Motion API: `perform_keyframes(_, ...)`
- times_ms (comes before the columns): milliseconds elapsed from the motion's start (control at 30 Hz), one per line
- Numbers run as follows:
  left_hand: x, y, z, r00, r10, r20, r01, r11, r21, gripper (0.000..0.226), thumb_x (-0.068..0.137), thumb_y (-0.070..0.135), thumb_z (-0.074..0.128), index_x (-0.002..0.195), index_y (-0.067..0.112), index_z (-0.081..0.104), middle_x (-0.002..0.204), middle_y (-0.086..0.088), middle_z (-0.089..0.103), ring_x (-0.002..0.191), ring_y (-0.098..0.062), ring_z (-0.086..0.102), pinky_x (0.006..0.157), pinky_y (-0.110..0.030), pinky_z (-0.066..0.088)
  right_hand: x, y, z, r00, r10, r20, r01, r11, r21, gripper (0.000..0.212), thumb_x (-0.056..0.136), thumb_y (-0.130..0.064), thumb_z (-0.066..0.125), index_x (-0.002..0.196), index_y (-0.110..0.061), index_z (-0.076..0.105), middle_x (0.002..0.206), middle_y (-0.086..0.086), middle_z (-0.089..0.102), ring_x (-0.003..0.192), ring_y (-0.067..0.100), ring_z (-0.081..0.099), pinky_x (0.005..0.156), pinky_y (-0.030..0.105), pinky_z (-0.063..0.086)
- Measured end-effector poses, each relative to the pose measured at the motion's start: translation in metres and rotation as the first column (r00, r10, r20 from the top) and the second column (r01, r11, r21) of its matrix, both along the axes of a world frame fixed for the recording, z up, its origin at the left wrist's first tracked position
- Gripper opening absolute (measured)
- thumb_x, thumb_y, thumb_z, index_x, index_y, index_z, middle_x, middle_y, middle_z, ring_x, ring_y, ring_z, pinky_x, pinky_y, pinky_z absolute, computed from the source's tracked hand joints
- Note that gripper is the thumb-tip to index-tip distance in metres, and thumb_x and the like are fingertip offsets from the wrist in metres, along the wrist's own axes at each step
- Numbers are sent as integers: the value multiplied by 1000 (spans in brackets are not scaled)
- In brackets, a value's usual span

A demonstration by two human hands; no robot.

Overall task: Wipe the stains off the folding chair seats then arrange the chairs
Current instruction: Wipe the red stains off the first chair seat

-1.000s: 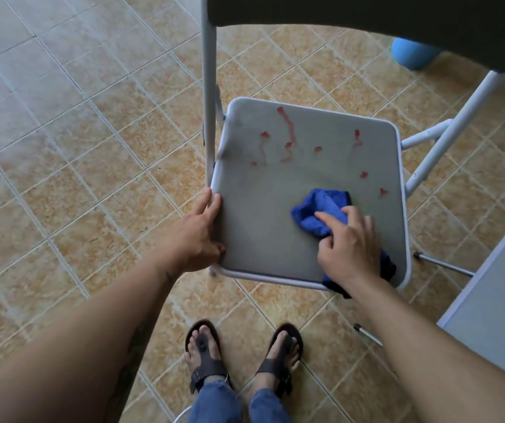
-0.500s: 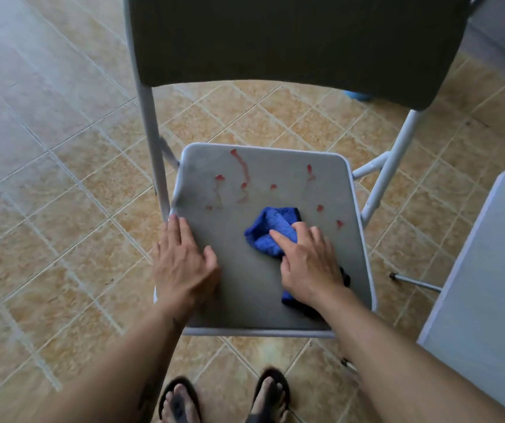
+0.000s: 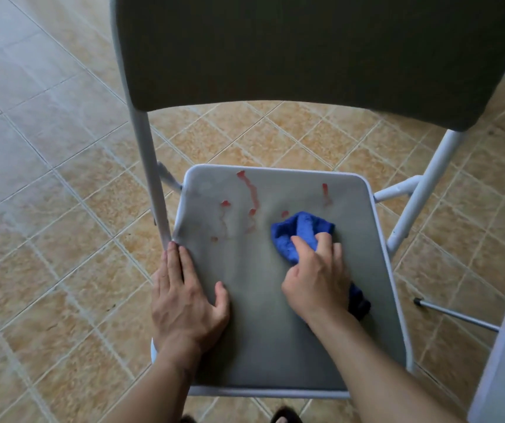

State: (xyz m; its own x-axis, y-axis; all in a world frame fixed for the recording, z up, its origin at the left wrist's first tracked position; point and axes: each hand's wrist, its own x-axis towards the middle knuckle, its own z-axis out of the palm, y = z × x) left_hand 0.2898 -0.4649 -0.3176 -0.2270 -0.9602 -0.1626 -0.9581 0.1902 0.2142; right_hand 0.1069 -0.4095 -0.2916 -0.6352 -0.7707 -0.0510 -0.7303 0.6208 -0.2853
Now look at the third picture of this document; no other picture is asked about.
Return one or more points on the grey folding chair white frame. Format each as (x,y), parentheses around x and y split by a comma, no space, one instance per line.
(278,52)

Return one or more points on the black sandal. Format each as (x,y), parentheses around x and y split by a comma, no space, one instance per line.
(285,416)

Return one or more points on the person's right middle finger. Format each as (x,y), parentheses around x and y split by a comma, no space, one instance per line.
(325,246)

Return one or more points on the blue microfibre cloth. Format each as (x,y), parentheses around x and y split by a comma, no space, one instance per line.
(301,229)

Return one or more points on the person's left hand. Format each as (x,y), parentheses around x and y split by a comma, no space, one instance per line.
(182,312)

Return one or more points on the person's right thumb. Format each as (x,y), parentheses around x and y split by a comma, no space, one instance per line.
(290,279)

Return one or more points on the person's left thumb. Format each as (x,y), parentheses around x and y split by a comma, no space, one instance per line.
(223,301)

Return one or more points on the person's right forearm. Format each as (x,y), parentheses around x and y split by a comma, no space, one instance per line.
(367,374)

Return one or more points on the person's left little finger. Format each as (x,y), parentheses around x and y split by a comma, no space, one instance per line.
(154,292)

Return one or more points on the person's right hand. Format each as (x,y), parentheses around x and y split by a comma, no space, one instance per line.
(318,286)

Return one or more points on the person's left forearm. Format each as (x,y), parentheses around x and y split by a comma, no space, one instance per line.
(155,392)

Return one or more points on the person's left middle finger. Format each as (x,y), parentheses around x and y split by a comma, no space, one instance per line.
(173,268)

